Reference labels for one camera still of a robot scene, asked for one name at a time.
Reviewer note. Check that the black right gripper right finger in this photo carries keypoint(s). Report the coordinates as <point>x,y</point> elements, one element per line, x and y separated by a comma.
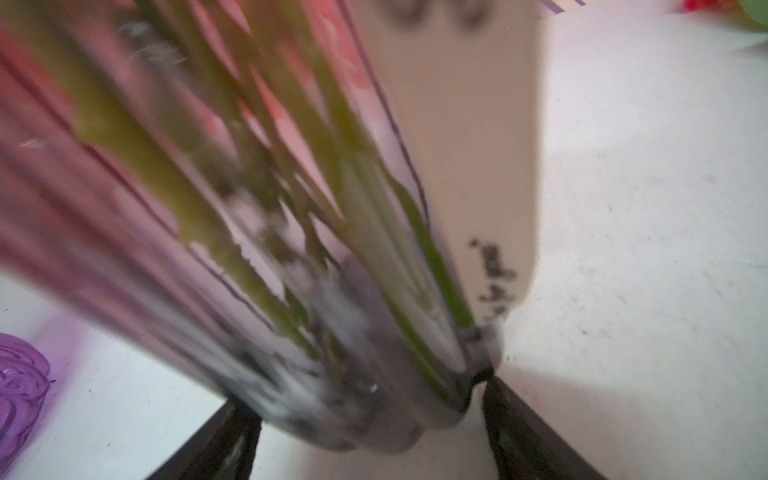
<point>524,446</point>

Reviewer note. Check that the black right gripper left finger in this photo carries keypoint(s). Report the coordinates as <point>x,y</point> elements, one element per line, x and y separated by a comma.
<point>223,448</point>

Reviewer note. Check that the purple glass vase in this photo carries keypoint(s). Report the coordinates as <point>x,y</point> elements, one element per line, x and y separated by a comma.
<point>25,384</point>

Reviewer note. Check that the pink grey glass vase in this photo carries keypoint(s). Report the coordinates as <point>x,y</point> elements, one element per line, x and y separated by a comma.
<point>321,209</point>

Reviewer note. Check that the artificial flower bunch on table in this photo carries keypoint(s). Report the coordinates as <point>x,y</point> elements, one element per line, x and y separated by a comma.
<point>754,12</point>

